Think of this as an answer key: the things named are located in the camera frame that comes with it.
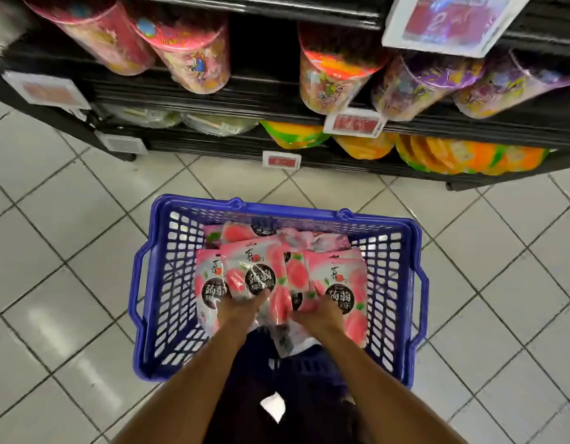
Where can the white price tag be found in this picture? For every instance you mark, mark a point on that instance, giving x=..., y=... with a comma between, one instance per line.
x=122, y=143

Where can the person's right hand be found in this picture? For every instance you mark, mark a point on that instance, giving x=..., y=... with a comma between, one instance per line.
x=324, y=319

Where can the red price tag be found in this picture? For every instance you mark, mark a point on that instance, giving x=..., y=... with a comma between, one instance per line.
x=281, y=160
x=46, y=92
x=451, y=23
x=354, y=123

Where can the person's leg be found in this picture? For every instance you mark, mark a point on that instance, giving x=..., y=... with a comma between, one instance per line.
x=234, y=411
x=322, y=411

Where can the person's right forearm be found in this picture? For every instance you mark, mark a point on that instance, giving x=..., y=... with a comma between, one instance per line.
x=391, y=397

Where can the white printed carton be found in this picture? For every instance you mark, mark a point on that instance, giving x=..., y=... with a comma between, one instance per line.
x=7, y=18

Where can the blue plastic shopping basket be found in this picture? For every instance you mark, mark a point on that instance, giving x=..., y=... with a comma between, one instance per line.
x=275, y=212

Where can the person's right leg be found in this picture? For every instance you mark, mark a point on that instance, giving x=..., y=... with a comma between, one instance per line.
x=322, y=411

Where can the person's left leg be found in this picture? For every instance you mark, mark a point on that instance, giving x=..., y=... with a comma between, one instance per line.
x=234, y=411

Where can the black low shelf rack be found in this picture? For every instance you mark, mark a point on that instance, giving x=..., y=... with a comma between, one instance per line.
x=266, y=87

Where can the person's left forearm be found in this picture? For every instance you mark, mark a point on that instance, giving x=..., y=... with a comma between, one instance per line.
x=183, y=393

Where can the person's left hand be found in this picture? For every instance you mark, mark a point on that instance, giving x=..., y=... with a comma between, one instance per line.
x=238, y=314

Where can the peach pouches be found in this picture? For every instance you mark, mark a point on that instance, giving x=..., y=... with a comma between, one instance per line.
x=298, y=272

